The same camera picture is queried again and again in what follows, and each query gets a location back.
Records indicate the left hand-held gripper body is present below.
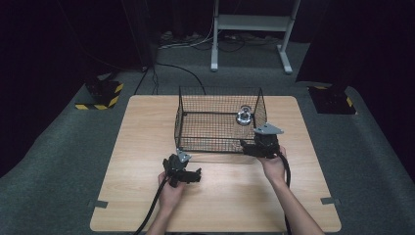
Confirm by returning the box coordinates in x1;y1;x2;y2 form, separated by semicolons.
161;148;194;188

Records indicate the black wire mesh basket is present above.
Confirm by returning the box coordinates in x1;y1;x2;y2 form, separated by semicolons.
173;85;268;155

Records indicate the white metal stand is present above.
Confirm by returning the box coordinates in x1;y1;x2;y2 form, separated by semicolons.
209;0;302;75

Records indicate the person's left hand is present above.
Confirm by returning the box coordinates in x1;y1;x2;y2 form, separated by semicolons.
158;171;188;212

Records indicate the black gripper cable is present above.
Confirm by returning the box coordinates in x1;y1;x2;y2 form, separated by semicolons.
278;152;293;235
132;176;170;235

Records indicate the black yellow striped base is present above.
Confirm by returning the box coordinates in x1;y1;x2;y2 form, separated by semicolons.
74;78;125;112
306;84;357;116

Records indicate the person's right hand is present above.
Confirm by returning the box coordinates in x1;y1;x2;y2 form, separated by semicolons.
256;145;289;186

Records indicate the thin black floor cable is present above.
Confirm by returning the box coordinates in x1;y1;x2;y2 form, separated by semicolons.
132;64;161;96

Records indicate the dark curtain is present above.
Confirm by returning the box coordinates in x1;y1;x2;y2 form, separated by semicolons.
295;0;415;184
0;0;145;177

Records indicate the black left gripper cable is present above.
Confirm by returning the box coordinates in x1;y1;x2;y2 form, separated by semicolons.
132;176;170;235

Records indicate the bundle of floor cables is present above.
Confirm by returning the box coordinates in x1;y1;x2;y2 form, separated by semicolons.
158;29;283;54

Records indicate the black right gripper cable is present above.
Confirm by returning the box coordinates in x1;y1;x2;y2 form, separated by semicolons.
278;152;293;235

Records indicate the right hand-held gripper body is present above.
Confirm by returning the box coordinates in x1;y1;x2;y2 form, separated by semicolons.
253;121;285;161

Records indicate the grey tape strip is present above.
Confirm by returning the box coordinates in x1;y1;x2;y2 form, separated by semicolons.
319;197;343;207
87;199;109;210

